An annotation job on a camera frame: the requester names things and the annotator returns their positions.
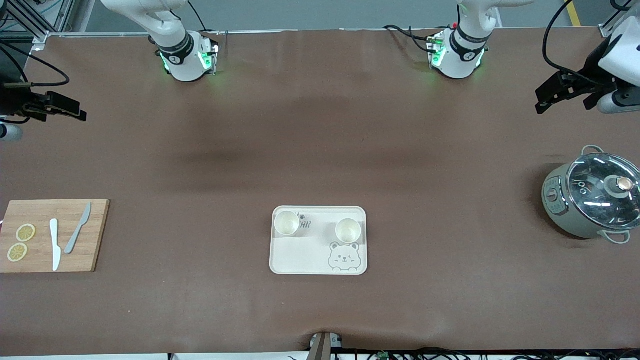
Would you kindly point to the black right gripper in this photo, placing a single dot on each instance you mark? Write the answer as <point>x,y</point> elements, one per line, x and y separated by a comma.
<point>12,101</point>

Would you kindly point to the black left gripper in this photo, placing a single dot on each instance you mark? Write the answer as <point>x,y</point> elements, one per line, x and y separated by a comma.
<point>591,73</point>

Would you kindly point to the white paper cup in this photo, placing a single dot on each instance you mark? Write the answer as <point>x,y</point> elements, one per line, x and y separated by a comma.
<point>287,223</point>
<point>348,231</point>

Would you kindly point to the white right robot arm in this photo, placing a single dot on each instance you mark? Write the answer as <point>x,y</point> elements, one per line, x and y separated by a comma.
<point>185,67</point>

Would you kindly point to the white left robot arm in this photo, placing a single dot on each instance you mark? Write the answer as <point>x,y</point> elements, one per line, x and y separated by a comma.
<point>457,67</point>

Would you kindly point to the glass pot lid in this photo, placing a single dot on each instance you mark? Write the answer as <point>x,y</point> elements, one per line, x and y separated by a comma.
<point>590,195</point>

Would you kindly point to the grey-green electric cooking pot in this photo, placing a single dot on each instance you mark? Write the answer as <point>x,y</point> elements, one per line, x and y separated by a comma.
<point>565,215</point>

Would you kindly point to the white plastic knife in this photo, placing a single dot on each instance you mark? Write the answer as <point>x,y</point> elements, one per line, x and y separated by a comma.
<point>54,235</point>

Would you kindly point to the lemon slice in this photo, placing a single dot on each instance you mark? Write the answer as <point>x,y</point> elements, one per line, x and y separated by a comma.
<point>25,232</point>
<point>17,252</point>

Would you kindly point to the grey plastic knife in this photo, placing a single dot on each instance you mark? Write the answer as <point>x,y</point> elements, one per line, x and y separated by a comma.
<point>75,240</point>

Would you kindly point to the bamboo cutting board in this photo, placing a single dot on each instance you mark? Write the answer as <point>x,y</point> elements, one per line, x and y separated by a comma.
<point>95,240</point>

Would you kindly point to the white tray with bear print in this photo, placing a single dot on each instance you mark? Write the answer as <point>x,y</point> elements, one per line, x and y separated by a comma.
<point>315,252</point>

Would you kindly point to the metal table edge clamp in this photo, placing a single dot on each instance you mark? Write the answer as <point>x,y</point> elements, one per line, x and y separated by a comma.
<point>320,347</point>

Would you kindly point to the aluminium frame profile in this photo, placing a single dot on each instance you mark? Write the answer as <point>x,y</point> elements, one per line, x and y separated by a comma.
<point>607,30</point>
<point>40,36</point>

